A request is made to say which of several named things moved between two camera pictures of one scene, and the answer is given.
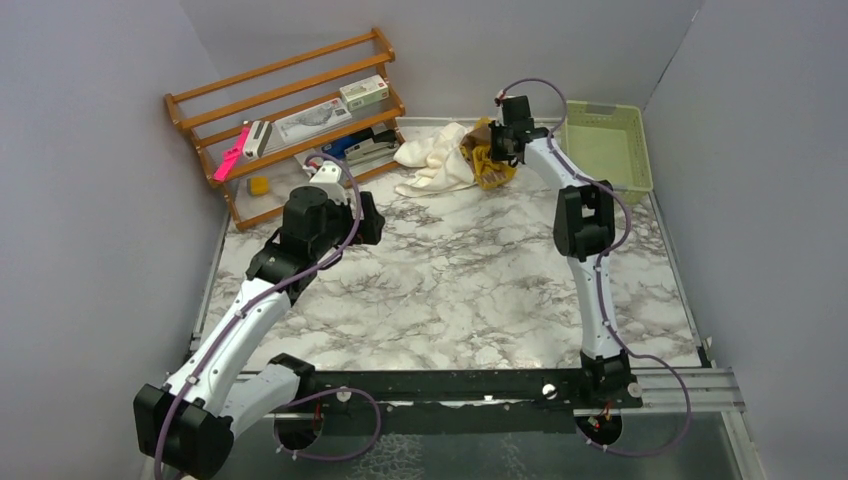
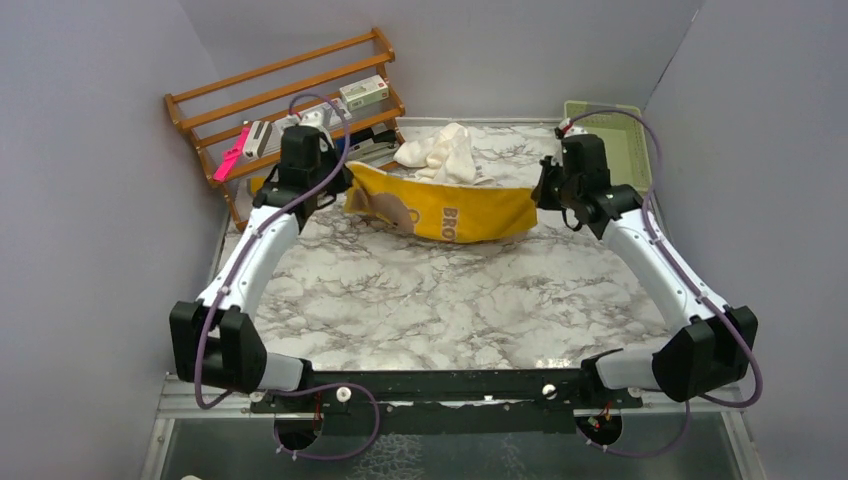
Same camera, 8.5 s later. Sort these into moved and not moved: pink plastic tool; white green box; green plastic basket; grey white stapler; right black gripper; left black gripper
Moved: left black gripper; right black gripper
Not moved: pink plastic tool; white green box; grey white stapler; green plastic basket
